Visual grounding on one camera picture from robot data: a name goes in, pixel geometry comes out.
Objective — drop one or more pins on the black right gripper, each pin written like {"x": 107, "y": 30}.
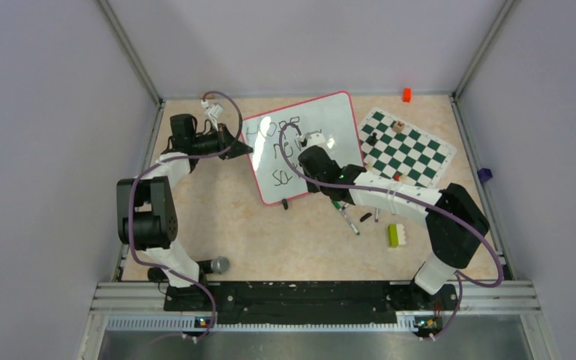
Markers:
{"x": 312, "y": 187}

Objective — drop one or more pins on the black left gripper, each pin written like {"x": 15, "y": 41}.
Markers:
{"x": 226, "y": 139}

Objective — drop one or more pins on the black marker cap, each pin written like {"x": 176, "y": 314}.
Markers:
{"x": 365, "y": 217}

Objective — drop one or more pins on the pink framed whiteboard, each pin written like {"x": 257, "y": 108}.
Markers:
{"x": 332, "y": 115}

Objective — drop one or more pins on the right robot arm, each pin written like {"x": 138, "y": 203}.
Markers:
{"x": 455, "y": 224}

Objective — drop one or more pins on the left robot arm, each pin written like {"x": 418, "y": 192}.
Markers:
{"x": 146, "y": 212}

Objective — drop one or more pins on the green capped marker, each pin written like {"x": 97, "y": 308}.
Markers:
{"x": 342, "y": 210}

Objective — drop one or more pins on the black chess piece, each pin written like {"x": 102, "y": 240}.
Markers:
{"x": 372, "y": 139}

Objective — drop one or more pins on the green white chessboard mat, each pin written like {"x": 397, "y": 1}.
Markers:
{"x": 420, "y": 157}

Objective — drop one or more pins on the green white lego block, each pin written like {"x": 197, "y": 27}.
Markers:
{"x": 396, "y": 235}

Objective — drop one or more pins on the wooden block on chessboard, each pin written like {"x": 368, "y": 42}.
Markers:
{"x": 398, "y": 127}

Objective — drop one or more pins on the black microphone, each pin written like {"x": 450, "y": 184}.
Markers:
{"x": 218, "y": 265}

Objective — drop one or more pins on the orange block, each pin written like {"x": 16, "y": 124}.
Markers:
{"x": 407, "y": 95}

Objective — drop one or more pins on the purple block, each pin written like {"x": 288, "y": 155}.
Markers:
{"x": 484, "y": 175}

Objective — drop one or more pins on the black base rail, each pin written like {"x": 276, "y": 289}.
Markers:
{"x": 309, "y": 302}

